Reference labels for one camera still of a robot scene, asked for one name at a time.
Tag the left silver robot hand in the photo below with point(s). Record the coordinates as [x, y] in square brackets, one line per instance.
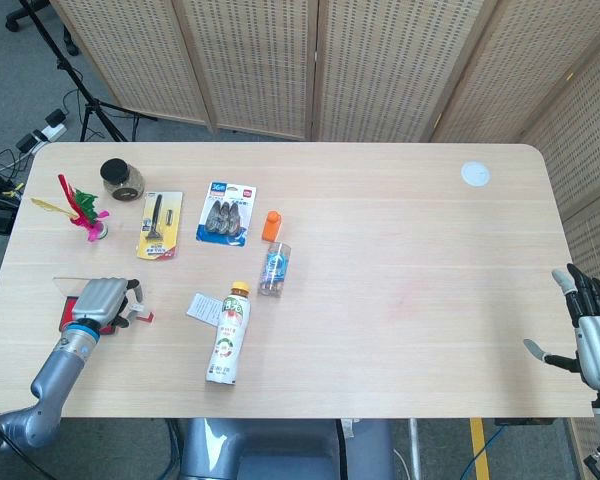
[100, 300]

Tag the white and red stamp block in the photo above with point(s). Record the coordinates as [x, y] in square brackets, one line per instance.
[145, 318]

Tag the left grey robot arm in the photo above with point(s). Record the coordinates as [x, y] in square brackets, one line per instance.
[55, 375]

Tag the colourful feather shuttlecock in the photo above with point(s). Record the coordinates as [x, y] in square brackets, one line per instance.
[86, 215]

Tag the razor in yellow card pack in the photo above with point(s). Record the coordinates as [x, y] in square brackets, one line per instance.
[160, 225]

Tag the white printed paper card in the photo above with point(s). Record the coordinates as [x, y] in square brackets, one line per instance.
[202, 307]

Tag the glass jar with black lid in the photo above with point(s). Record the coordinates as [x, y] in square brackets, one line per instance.
[122, 180]

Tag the tea bottle with yellow cap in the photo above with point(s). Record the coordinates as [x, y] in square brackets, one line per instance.
[228, 340]

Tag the binder clips in blue pack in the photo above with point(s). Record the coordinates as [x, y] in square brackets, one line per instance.
[226, 215]

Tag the white power strip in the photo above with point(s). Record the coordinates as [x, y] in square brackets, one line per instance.
[50, 132]

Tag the clear snack tube blue label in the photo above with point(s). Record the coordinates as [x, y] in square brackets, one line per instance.
[275, 270]

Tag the small orange plastic bottle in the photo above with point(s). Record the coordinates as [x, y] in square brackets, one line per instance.
[272, 229]

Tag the black tripod stand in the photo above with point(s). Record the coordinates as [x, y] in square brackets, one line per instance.
[87, 105]

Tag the white round table grommet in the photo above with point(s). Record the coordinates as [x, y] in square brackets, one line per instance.
[476, 173]

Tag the grey robot torso base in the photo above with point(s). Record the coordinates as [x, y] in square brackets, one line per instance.
[280, 450]

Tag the black office chair base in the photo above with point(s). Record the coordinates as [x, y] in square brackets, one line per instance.
[40, 20]

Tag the wooden woven folding screen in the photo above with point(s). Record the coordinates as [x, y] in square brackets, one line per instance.
[260, 60]

